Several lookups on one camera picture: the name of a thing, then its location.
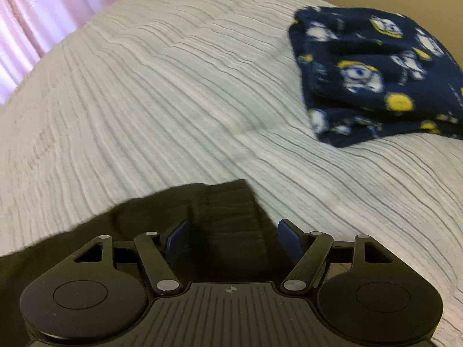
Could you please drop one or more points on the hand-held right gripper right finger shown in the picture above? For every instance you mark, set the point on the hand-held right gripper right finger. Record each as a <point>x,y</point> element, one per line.
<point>289,239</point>

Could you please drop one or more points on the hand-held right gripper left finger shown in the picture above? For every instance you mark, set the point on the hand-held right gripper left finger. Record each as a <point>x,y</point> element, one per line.
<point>178,239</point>

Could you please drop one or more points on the black pants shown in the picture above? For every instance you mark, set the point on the black pants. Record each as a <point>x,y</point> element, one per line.
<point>217,209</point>

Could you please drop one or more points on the navy printed fleece garment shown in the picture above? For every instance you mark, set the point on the navy printed fleece garment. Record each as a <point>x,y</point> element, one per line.
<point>365,76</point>

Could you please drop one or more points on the white ribbed bed cover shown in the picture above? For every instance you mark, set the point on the white ribbed bed cover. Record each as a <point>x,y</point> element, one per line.
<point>144,97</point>

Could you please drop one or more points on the pink curtain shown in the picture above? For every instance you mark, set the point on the pink curtain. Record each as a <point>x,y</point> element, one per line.
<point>36,18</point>

